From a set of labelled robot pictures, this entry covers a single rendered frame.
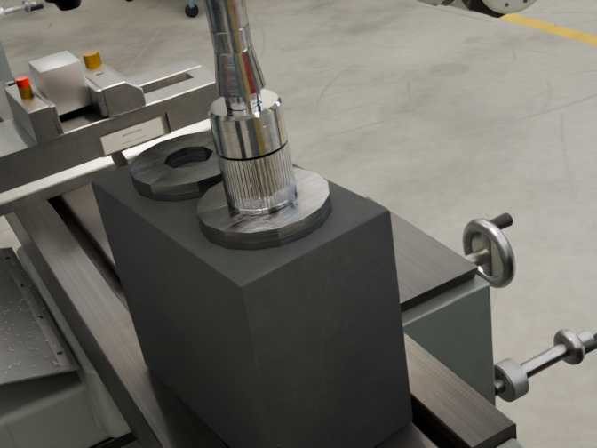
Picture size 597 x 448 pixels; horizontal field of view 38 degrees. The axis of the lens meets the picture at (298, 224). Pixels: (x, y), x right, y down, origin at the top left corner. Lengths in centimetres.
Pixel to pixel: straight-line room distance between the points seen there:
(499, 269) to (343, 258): 86
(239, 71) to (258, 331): 16
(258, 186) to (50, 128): 60
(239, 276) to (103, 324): 35
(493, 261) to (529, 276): 109
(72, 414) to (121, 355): 20
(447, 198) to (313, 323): 234
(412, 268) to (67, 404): 50
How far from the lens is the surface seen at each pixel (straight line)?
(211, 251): 56
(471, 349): 125
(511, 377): 133
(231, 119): 54
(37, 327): 103
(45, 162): 114
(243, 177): 55
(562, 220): 275
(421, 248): 125
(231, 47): 53
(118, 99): 114
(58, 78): 115
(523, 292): 243
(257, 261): 54
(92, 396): 98
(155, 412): 74
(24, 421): 99
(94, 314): 88
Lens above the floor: 141
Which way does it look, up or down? 30 degrees down
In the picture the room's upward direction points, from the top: 10 degrees counter-clockwise
